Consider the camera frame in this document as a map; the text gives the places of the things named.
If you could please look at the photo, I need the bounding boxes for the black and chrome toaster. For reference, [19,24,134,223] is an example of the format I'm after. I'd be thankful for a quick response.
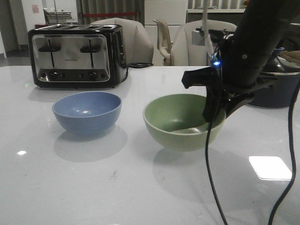
[28,24,127,88]

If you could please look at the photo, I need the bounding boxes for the metal cart in background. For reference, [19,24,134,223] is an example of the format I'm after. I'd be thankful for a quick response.
[43,8,72,24]

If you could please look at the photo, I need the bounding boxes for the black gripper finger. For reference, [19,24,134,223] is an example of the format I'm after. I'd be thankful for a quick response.
[202,86,222,122]
[224,93,255,118]

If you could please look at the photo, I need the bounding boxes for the white cabinet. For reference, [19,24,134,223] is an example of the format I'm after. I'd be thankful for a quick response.
[144,0,188,66]

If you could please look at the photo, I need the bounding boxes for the right beige upholstered chair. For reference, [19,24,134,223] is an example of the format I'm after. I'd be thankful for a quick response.
[171,20,237,66]

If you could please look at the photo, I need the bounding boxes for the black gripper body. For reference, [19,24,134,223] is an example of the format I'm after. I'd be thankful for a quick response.
[181,66,278,99]

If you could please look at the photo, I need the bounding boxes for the beige upholstered chair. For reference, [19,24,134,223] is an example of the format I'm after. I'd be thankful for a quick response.
[91,18,154,64]
[171,20,237,66]

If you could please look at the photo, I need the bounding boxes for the green bowl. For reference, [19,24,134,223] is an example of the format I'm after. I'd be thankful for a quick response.
[142,94,227,152]

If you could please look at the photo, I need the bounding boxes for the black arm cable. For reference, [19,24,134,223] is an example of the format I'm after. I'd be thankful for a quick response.
[204,82,300,225]

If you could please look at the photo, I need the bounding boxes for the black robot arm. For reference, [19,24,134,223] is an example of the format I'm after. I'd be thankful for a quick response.
[182,0,300,122]

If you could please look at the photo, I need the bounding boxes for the cream office chair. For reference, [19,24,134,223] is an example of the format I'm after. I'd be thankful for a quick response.
[152,19,172,66]

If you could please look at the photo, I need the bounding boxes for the left beige upholstered chair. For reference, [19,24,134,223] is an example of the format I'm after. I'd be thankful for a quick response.
[91,18,154,64]

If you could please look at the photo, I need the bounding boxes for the grey counter unit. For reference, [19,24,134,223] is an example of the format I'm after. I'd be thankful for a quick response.
[186,10,300,52]

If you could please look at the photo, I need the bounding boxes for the black toaster power cord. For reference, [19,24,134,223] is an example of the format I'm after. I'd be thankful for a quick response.
[120,62,154,83]

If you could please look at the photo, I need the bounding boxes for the brown cloth at right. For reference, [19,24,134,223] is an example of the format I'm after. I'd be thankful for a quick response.
[279,50,300,64]

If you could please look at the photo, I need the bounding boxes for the glass lid with blue knob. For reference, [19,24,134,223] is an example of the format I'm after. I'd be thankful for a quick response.
[261,47,300,76]

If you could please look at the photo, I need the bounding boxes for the blue bowl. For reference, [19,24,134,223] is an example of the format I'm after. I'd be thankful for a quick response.
[52,91,122,135]

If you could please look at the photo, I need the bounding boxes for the dark blue cooking pot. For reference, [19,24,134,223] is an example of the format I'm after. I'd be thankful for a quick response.
[249,73,300,108]

